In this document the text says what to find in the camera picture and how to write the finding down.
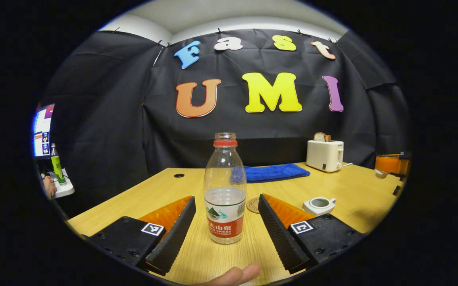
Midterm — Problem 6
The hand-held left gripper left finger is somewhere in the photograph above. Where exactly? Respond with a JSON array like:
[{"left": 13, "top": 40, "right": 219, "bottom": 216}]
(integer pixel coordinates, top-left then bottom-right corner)
[{"left": 88, "top": 195, "right": 196, "bottom": 276}]

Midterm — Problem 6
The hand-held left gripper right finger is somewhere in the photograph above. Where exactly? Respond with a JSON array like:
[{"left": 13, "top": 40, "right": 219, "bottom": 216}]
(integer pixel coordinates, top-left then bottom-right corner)
[{"left": 258, "top": 193, "right": 365, "bottom": 274}]

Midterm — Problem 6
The white ceramic teacup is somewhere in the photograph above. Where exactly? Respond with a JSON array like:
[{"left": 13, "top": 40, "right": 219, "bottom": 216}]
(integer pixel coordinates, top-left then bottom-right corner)
[{"left": 302, "top": 197, "right": 337, "bottom": 216}]

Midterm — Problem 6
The clear plastic water bottle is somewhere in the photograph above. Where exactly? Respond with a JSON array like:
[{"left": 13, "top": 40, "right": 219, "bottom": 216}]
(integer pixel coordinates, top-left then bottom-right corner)
[{"left": 204, "top": 132, "right": 248, "bottom": 244}]

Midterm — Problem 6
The green drink bottle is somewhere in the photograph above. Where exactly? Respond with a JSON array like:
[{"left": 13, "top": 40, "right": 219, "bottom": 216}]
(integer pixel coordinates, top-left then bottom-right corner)
[{"left": 50, "top": 143, "right": 67, "bottom": 186}]

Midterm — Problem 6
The blue folded towel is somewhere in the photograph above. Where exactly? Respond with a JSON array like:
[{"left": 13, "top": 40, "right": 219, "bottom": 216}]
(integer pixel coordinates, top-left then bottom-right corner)
[{"left": 233, "top": 164, "right": 311, "bottom": 184}]

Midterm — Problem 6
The white toaster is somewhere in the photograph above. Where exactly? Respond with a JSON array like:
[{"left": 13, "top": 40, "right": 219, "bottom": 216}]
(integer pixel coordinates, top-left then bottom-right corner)
[{"left": 306, "top": 140, "right": 344, "bottom": 173}]

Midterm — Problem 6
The white side desk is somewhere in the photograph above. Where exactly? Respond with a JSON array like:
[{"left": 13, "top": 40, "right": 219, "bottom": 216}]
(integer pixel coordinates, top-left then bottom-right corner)
[{"left": 48, "top": 169, "right": 75, "bottom": 198}]

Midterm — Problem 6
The black backdrop cloth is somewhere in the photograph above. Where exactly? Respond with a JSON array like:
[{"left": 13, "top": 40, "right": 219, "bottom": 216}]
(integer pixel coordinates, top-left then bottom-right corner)
[{"left": 38, "top": 29, "right": 410, "bottom": 219}]

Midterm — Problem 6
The computer monitor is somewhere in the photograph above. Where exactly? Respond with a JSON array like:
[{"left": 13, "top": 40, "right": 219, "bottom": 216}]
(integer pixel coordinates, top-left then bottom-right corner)
[{"left": 33, "top": 103, "right": 55, "bottom": 158}]

